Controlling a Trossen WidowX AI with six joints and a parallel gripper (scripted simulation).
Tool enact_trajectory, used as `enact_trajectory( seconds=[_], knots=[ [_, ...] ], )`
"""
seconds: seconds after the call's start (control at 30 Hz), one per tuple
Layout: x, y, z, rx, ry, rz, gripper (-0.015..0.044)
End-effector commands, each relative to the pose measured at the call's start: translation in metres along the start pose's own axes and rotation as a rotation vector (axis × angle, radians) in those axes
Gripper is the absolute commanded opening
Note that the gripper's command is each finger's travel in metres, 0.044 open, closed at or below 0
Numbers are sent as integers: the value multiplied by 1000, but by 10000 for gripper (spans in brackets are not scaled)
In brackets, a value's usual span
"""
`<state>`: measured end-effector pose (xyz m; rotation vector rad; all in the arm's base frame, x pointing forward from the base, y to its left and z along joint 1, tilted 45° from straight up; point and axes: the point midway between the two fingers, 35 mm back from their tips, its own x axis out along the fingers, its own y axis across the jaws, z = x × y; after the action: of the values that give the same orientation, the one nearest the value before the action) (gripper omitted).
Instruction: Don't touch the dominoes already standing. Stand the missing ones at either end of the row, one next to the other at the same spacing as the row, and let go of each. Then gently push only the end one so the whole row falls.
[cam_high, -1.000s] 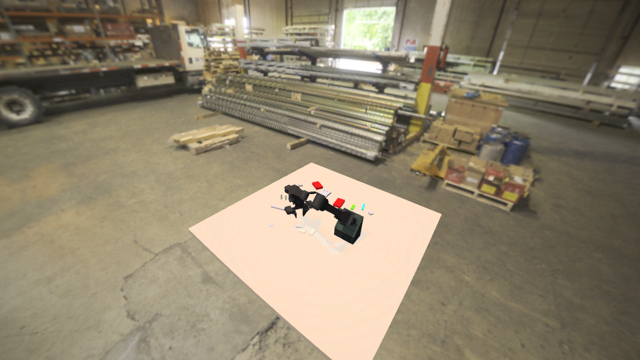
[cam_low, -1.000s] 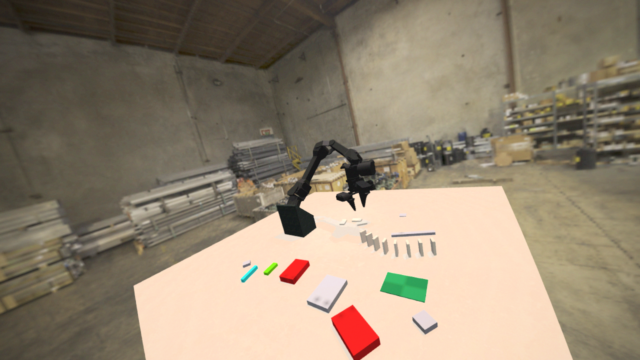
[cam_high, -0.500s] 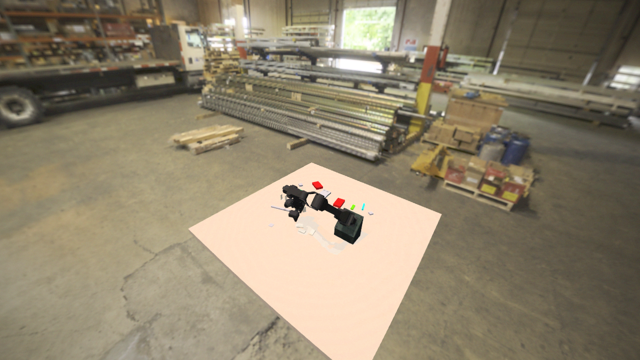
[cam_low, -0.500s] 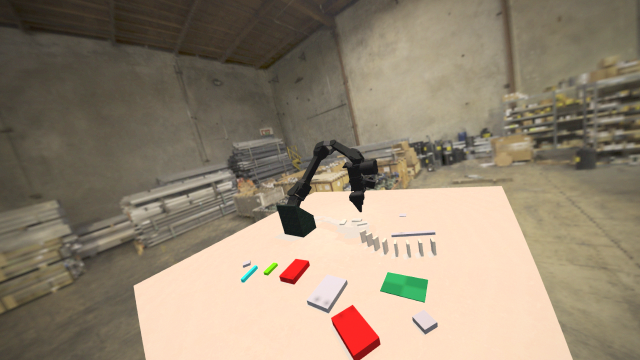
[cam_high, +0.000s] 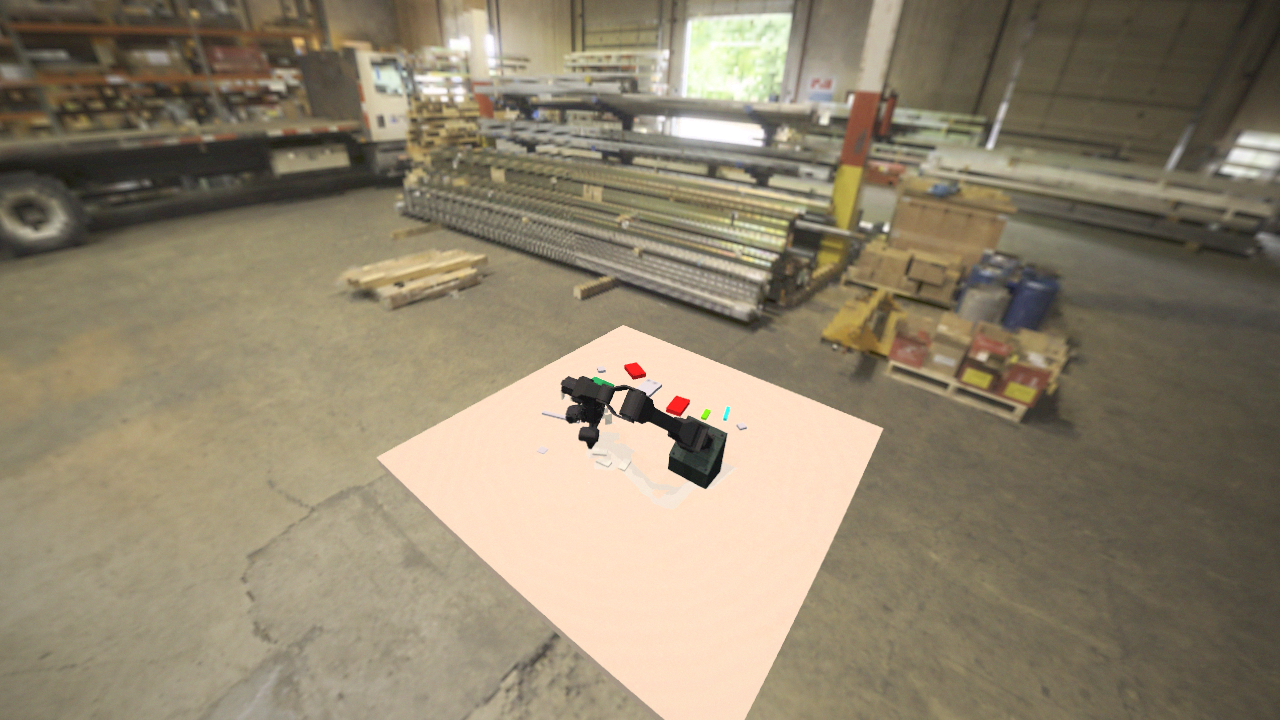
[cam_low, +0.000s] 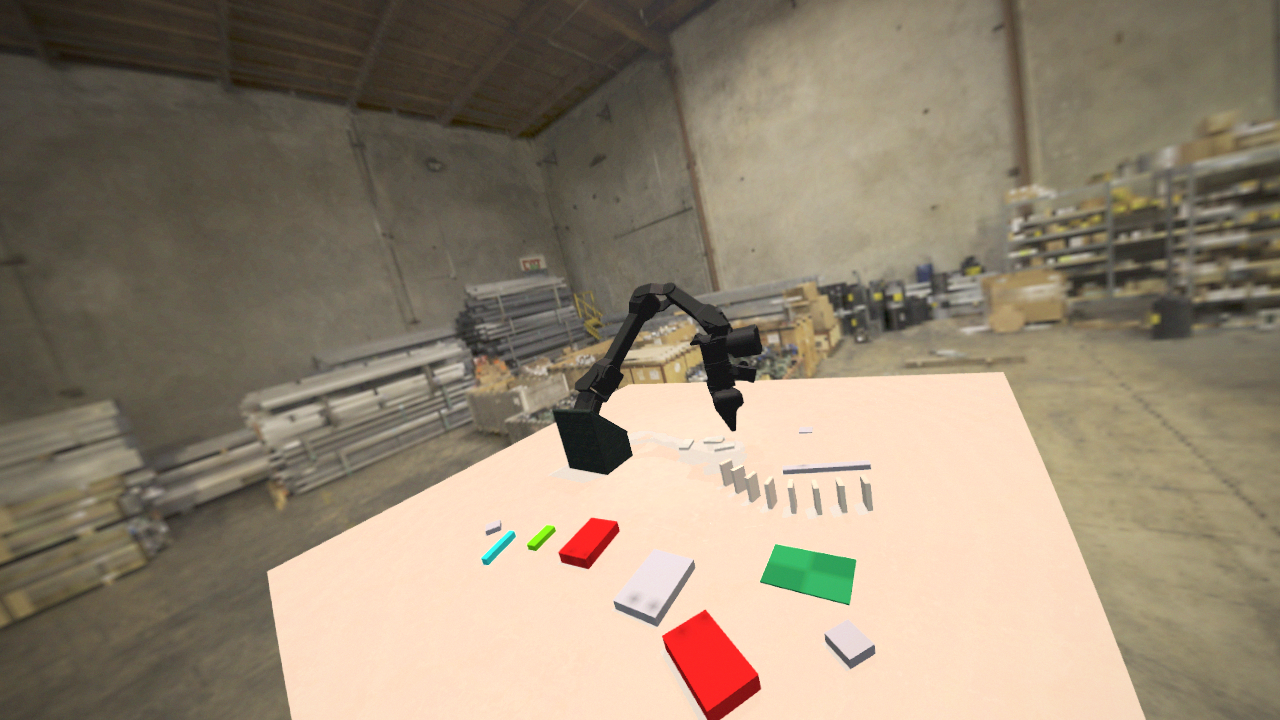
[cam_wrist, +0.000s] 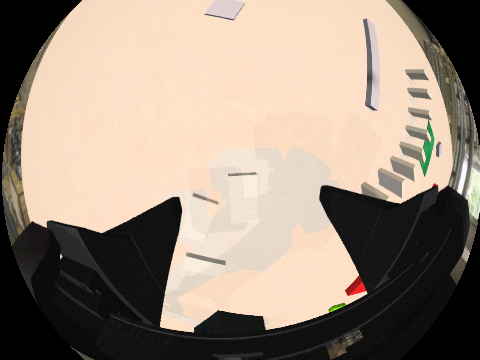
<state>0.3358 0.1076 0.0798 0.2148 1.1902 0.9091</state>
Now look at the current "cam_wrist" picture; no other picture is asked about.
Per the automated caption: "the green flat mat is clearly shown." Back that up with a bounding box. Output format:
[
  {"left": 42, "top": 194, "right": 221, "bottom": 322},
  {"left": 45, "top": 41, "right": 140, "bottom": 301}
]
[{"left": 420, "top": 120, "right": 435, "bottom": 177}]

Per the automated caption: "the lime green rectangular block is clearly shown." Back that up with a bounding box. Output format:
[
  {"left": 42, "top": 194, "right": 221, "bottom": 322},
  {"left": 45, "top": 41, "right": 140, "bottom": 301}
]
[{"left": 328, "top": 303, "right": 345, "bottom": 312}]

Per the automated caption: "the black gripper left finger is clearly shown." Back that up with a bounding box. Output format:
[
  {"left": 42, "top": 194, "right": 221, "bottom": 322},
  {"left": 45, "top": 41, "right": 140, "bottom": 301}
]
[{"left": 47, "top": 196, "right": 183, "bottom": 327}]

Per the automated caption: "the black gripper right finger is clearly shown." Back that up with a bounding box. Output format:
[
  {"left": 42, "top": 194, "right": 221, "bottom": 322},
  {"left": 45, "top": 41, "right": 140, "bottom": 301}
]
[{"left": 319, "top": 185, "right": 439, "bottom": 293}]

